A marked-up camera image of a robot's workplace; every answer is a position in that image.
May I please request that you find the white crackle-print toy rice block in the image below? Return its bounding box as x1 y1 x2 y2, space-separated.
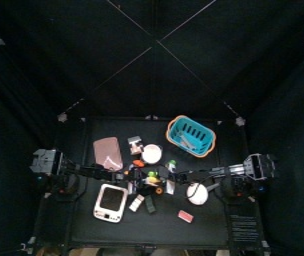
163 179 177 196

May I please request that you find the yellow toy egg slab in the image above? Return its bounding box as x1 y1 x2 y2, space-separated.
142 177 161 186

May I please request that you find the white round disc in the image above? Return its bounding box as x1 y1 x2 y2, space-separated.
139 143 163 166

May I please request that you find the white round toy pan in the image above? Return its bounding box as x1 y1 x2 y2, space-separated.
185 181 222 206

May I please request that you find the white segmented toy block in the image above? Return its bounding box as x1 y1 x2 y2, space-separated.
127 193 146 213

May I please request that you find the pink flat cutting board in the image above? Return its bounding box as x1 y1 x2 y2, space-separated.
91 136 125 173

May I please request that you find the dark green segmented toy block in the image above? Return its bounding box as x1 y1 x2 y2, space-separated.
142 195 157 215

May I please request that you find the small grey white toy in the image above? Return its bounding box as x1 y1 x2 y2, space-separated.
126 135 145 156

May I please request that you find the white kitchen scale dark plate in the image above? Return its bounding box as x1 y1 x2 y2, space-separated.
90 182 129 224

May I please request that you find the grey utensil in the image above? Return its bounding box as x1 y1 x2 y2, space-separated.
177 131 197 150

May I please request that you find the red toy block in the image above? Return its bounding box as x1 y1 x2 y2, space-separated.
175 209 195 224

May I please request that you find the teal basket with orange rim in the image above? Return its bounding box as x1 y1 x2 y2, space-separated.
163 114 217 159

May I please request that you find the white text label sticker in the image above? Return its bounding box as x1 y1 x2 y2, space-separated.
229 213 261 248

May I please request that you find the black cable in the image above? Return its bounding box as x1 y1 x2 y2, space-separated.
190 174 218 200

